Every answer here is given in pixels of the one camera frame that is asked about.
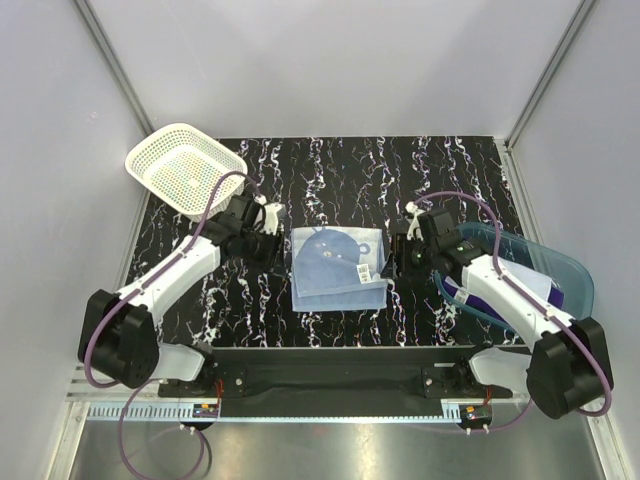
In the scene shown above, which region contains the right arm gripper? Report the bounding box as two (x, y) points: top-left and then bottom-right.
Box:
(379, 233), (438, 281)

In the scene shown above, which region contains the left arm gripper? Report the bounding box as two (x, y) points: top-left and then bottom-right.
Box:
(240, 226), (286, 276)

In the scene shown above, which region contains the light blue towel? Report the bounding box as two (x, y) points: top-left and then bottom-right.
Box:
(291, 226), (388, 313)

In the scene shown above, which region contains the white towel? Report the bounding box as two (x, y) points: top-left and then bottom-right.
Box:
(449, 259), (551, 296)

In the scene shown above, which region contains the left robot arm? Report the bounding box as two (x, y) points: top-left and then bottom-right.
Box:
(78, 230), (284, 396)

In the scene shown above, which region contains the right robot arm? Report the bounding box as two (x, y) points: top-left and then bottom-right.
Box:
(389, 234), (614, 419)

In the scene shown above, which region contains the white perforated laundry basket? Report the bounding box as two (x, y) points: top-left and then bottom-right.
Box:
(125, 123), (248, 222)

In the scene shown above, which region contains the blue transparent plastic tray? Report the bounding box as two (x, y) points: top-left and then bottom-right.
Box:
(434, 232), (594, 330)

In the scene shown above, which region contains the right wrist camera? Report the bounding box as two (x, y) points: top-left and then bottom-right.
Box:
(405, 202), (461, 249)

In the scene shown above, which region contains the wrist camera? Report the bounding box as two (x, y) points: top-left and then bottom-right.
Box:
(225, 195), (284, 235)
(405, 202), (461, 249)

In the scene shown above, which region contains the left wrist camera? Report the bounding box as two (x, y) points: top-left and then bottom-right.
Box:
(225, 195), (284, 235)

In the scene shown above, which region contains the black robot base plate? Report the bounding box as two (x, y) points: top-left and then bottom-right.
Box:
(158, 346), (511, 400)

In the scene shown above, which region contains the aluminium frame rail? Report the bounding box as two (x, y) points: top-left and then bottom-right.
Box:
(64, 363), (610, 424)

